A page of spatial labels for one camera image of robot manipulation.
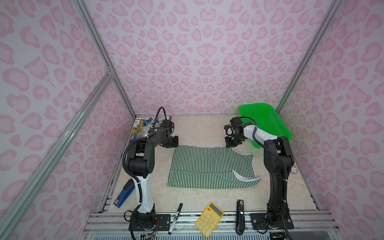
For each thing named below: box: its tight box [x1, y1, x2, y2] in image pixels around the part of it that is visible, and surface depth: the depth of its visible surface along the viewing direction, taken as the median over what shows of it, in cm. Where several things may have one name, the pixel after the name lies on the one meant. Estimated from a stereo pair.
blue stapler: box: [113, 179, 136, 208], surface depth 80 cm
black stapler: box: [235, 199, 246, 236], surface depth 73 cm
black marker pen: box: [167, 203, 183, 235], surface depth 75 cm
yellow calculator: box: [195, 201, 225, 238], surface depth 75 cm
